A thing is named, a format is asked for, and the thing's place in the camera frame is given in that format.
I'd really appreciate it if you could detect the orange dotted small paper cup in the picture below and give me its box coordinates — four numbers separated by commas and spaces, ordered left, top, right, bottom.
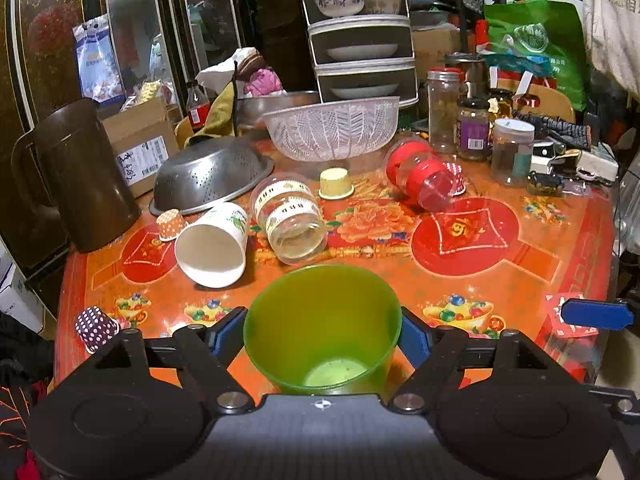
155, 208, 190, 243

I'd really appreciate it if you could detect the red dotted small paper cup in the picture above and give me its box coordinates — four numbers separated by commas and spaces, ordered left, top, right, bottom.
444, 162, 467, 196

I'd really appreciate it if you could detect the green plastic cup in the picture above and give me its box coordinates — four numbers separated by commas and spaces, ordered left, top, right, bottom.
243, 263, 404, 396

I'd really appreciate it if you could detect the white paper cup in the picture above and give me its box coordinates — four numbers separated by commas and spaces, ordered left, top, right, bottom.
174, 202, 250, 290

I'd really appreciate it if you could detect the small black gold dish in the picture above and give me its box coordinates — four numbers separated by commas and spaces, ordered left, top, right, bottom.
526, 170, 566, 197

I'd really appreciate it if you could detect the blue white snack bag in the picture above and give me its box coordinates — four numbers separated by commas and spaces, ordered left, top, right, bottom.
73, 15, 126, 104

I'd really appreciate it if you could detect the metal colander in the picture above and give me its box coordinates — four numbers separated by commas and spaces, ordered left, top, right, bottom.
148, 136, 276, 216

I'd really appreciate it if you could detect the tall glass jar red lid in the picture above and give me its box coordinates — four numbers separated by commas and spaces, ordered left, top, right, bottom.
426, 67, 462, 155

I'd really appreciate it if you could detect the yellow cloth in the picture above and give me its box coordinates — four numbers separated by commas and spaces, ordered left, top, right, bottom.
192, 79, 242, 139

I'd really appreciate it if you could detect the green shopping bag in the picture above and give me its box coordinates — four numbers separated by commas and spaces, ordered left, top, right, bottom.
483, 0, 589, 112

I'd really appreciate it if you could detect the white carton box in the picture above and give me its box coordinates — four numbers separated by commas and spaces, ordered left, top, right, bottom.
0, 242, 47, 335

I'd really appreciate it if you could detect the clear glass jar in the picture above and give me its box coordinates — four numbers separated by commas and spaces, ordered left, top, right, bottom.
249, 172, 329, 266

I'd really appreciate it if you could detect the cardboard box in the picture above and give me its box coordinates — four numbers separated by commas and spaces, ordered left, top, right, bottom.
99, 97, 181, 200

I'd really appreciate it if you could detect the red clear plastic jar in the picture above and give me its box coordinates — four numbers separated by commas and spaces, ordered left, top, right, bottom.
383, 138, 459, 213

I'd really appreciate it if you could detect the red drink bottle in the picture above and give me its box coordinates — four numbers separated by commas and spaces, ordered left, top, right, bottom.
185, 79, 210, 130

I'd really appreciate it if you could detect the patterned white bowl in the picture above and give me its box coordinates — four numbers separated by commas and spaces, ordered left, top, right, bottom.
313, 0, 368, 18

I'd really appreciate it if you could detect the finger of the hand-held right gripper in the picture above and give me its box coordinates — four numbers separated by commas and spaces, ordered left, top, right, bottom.
560, 298, 640, 332
590, 384, 640, 480

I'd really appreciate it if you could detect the grey tiered dish rack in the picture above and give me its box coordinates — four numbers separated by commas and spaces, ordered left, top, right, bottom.
293, 0, 420, 109

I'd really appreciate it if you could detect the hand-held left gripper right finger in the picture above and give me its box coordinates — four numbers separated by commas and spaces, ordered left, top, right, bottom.
389, 307, 552, 414

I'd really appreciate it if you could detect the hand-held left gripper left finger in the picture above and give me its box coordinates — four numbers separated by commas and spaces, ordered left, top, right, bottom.
92, 306, 254, 414

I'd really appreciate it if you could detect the white printed hanging bag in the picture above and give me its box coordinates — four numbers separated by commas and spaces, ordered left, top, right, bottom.
579, 0, 640, 97

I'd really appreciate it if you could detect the dark jar purple label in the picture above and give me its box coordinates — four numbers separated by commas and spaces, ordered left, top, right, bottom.
455, 98, 492, 162

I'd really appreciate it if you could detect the purple dotted small paper cup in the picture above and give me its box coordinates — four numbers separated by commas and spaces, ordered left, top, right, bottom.
74, 305, 121, 355

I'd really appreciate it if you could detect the white plate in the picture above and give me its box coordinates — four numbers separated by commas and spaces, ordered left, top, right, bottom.
329, 83, 399, 100
325, 43, 400, 61

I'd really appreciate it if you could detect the dark clothing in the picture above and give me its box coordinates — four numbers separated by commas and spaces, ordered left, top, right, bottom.
0, 310, 57, 480

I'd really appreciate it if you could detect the floral beige bowl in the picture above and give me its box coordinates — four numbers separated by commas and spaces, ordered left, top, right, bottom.
363, 0, 404, 16

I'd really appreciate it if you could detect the red printed tablecloth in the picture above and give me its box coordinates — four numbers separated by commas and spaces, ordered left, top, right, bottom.
53, 125, 619, 397

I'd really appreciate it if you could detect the small red printed box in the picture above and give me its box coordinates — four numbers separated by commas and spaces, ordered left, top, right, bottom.
544, 292, 601, 339

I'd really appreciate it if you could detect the brown plastic pitcher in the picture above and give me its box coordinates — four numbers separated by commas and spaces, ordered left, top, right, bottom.
10, 98, 144, 255

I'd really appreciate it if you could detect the clear jar white lid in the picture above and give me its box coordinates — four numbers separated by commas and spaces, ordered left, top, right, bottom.
490, 118, 536, 189

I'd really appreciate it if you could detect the glass pot metal frame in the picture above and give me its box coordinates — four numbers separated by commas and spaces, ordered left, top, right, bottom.
444, 52, 489, 99

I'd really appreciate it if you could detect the pink cloth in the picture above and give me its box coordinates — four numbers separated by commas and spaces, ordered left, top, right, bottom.
247, 68, 284, 97

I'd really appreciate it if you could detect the dark striped cloth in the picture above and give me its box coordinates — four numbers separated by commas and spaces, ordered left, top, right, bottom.
512, 109, 592, 151

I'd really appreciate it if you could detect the white plastic basket bowl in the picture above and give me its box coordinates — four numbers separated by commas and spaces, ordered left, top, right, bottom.
260, 95, 401, 163

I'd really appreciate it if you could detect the metal basin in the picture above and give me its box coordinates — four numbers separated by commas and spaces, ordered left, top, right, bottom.
234, 90, 321, 137

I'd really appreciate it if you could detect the yellow small paper cup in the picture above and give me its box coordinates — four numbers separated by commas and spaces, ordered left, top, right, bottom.
318, 167, 355, 200

